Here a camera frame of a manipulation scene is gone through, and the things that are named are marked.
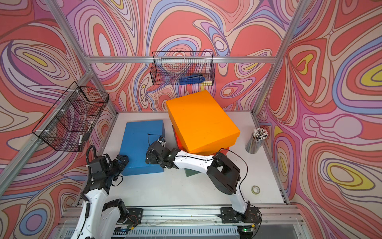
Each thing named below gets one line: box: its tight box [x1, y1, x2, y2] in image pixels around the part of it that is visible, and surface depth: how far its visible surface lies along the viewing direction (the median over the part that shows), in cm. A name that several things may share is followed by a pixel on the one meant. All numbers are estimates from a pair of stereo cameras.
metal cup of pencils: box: [244, 127, 270, 154], surface depth 87 cm
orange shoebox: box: [165, 90, 241, 154], surface depth 69 cm
